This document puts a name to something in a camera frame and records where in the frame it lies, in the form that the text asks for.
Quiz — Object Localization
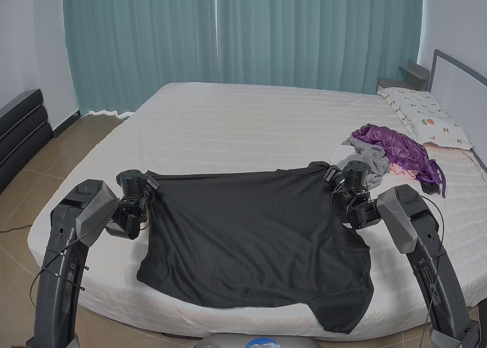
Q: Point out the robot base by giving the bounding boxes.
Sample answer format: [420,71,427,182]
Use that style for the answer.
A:
[194,333,316,348]

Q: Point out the grey bedside table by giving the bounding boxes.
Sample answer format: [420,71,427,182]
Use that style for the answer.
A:
[377,59,430,92]

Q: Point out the dark chest of drawers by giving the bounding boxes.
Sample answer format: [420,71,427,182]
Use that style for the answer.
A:
[0,89,53,195]

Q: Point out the white garment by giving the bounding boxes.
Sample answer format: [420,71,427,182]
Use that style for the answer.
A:
[332,144,358,164]

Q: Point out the blue-green curtain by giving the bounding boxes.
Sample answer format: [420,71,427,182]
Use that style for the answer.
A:
[216,0,425,94]
[63,0,219,118]

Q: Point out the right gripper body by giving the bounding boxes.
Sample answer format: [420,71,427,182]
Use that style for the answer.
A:
[323,165,343,185]

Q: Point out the bed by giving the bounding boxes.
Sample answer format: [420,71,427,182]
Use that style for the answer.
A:
[28,49,487,339]

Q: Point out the white printed pillow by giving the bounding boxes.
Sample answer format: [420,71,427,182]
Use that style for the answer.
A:
[377,87,474,150]

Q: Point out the black T-shirt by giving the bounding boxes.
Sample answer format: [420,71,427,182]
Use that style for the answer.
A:
[136,161,375,335]

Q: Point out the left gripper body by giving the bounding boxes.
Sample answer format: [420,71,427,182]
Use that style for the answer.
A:
[142,172,160,192]

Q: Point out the grey garment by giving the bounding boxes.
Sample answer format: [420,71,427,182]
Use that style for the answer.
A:
[348,135,390,190]

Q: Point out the purple satin garment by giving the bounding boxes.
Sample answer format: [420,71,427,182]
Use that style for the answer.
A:
[351,124,446,199]

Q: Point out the pink garment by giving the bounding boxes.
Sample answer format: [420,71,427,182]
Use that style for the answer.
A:
[388,162,419,180]

